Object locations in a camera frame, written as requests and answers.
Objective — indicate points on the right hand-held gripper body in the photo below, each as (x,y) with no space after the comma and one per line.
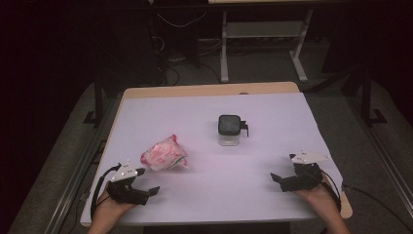
(303,178)

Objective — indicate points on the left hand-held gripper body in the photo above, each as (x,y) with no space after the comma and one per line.
(125,191)

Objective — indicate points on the pink and white plastic bag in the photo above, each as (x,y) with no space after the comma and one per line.
(162,154)

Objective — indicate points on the clear jar with black lid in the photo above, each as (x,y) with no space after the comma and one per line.
(229,125)

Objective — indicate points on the person's left hand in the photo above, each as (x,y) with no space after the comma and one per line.
(112,206)

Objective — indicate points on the person's right hand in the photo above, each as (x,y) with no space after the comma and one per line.
(323,198)

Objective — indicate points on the white table cover sheet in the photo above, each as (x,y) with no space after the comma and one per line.
(227,195)

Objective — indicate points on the black metal stand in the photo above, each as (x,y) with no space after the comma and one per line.
(367,97)
(98,104)

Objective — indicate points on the aluminium rail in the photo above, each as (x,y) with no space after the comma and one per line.
(74,182)
(386,156)

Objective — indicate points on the white metal desk frame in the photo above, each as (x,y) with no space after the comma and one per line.
(263,29)

